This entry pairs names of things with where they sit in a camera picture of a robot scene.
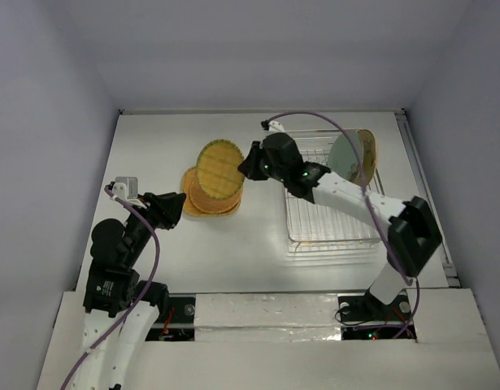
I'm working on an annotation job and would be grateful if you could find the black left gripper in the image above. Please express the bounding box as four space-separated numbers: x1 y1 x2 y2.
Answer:
124 189 185 263

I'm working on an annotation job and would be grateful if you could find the large orange woven plate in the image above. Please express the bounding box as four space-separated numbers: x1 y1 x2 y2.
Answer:
181 167 243 217

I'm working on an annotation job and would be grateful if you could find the green rimmed woven plate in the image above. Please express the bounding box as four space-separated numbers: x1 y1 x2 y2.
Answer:
195 139 245 201

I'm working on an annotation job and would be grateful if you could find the small orange woven plate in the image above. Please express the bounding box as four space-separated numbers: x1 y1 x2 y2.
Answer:
189 167 242 215

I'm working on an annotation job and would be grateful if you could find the teal floral ceramic plate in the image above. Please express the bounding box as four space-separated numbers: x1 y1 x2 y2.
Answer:
327 130 363 184

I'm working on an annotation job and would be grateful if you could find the beige floral ceramic plate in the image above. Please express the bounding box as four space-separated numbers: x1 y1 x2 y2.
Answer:
358 129 377 184

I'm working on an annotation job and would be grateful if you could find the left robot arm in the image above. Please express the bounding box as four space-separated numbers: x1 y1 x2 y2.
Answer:
61 182 186 389

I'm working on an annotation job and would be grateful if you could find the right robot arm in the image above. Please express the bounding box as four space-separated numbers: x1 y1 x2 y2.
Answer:
238 132 442 319

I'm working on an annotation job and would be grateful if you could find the white foam block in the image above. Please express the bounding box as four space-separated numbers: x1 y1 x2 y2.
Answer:
193 293 341 343

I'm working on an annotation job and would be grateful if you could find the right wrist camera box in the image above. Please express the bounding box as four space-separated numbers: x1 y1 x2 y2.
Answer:
260 120 285 132

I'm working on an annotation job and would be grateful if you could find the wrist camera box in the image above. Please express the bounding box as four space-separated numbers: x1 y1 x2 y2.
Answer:
260 120 285 132
111 176 138 202

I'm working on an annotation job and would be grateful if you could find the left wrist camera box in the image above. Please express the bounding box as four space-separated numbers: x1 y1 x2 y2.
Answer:
111 176 138 202

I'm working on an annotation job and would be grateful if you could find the metal wire dish rack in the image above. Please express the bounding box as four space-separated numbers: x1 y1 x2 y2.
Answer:
285 130 380 254

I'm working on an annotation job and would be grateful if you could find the aluminium rail right side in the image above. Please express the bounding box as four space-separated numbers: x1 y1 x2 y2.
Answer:
394 110 462 288

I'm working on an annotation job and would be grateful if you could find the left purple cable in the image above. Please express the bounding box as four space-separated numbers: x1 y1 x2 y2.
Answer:
60 183 161 390

